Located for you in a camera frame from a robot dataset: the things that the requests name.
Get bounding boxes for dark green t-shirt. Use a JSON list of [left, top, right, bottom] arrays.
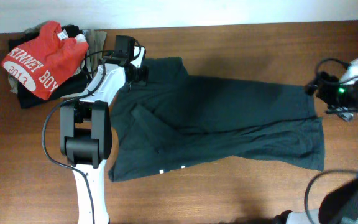
[[108, 57, 325, 182]]

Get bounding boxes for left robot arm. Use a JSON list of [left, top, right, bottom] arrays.
[[60, 62, 148, 223]]

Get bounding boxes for khaki folded garment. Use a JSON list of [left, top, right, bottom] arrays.
[[61, 29, 108, 98]]

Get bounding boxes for red printed t-shirt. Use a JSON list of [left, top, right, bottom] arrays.
[[1, 21, 89, 100]]

